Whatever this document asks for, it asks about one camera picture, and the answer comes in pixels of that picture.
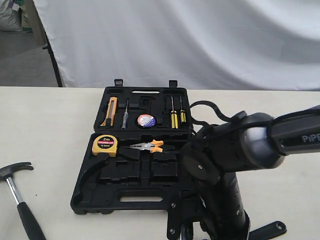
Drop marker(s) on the orange handled combination pliers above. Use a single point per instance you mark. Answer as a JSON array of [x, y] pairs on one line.
[[155, 146]]

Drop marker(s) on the long yellow black screwdriver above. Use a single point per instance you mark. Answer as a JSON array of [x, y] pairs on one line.
[[174, 116]]

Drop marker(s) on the yellow 2m tape measure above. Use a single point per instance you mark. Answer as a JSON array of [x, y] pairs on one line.
[[107, 144]]

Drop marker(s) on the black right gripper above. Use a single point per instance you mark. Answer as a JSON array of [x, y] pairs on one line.
[[220, 212]]

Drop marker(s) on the short yellow black screwdriver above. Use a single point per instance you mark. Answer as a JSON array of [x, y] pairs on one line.
[[183, 118]]

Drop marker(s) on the white backdrop cloth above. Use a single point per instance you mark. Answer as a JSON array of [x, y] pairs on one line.
[[204, 44]]

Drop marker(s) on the black plastic tool case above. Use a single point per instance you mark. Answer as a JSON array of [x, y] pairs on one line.
[[134, 179]]

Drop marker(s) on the electrical tape roll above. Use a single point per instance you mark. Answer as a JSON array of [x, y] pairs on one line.
[[146, 121]]

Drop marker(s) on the white sacks in background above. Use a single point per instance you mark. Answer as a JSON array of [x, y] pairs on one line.
[[14, 16]]

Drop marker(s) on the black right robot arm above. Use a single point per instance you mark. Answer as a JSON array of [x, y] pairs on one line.
[[214, 156]]

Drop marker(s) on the black backdrop stand pole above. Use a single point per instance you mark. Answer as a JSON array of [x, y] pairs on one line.
[[48, 47]]

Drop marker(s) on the yellow utility knife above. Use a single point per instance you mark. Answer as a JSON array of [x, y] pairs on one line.
[[110, 113]]

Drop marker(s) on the clear voltage tester screwdriver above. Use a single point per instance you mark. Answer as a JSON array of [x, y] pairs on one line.
[[125, 116]]

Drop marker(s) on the steel claw hammer black grip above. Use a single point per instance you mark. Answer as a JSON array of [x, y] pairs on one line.
[[31, 226]]

